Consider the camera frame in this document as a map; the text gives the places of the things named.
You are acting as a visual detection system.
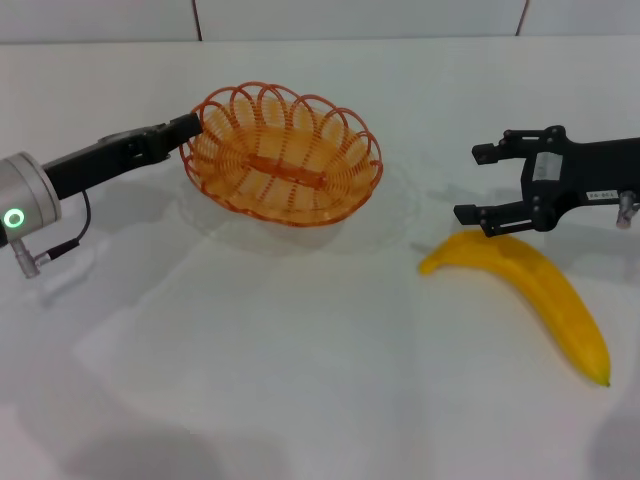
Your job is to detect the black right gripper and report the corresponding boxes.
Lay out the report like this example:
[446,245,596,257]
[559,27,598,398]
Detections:
[453,124,640,239]

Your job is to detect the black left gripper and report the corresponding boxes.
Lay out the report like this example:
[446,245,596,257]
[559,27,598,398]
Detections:
[42,113,205,201]

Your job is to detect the orange woven plastic basket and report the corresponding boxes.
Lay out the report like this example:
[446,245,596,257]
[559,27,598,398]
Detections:
[178,82,385,229]

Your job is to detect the yellow banana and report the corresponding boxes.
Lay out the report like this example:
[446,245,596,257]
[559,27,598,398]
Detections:
[417,229,612,388]

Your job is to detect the left wrist cable with plug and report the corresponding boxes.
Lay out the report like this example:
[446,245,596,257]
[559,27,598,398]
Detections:
[12,191,92,279]

